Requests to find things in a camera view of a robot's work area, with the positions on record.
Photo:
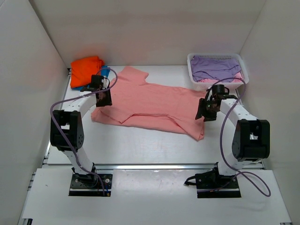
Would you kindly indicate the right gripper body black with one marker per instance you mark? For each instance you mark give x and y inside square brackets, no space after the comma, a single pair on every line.
[209,113]

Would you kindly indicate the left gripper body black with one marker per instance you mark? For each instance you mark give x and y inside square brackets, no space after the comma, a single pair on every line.
[106,100]

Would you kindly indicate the salmon pink t-shirt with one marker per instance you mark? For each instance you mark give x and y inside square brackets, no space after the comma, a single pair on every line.
[136,103]

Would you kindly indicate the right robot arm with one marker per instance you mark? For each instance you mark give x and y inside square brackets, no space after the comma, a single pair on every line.
[251,139]

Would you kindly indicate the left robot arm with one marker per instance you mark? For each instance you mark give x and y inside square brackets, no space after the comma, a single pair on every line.
[78,107]

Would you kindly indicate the white plastic basket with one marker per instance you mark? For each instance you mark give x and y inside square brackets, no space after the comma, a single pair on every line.
[198,86]

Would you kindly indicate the folded blue t-shirt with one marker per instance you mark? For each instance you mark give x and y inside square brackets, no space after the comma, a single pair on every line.
[105,71]

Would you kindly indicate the folded orange t-shirt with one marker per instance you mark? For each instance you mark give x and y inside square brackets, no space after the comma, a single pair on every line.
[83,69]

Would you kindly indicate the purple t-shirt in basket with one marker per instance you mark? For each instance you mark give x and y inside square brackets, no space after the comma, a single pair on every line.
[203,67]

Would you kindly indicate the pink t-shirt in basket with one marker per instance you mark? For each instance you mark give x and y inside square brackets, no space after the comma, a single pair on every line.
[236,79]

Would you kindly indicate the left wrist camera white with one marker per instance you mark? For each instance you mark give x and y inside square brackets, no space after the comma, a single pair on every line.
[106,83]

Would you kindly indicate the left aluminium rail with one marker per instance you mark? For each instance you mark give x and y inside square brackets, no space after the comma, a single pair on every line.
[58,140]

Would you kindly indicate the aluminium rail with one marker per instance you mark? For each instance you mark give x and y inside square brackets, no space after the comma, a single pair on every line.
[154,166]
[58,140]

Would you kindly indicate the front aluminium rail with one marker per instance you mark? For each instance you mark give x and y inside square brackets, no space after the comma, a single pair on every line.
[154,166]

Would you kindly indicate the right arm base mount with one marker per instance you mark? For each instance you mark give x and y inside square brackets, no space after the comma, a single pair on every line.
[211,184]

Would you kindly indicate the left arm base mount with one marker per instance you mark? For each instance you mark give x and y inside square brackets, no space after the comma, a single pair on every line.
[89,185]

